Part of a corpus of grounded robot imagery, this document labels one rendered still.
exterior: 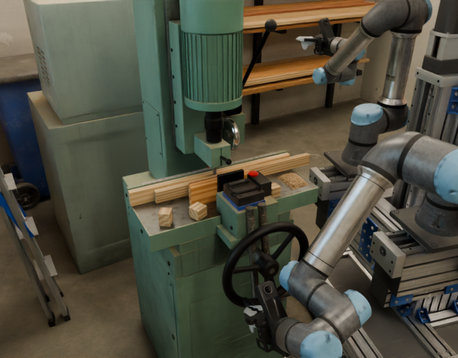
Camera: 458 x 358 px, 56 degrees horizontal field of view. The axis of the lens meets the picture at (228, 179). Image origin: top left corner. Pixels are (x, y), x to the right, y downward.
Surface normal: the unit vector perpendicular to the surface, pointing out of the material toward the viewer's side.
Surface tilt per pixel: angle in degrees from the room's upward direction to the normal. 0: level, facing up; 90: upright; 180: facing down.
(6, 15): 90
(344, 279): 0
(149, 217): 0
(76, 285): 0
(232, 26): 90
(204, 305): 90
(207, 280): 90
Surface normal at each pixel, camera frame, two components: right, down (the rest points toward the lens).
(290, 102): 0.51, 0.41
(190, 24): -0.59, 0.39
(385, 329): 0.00, -0.88
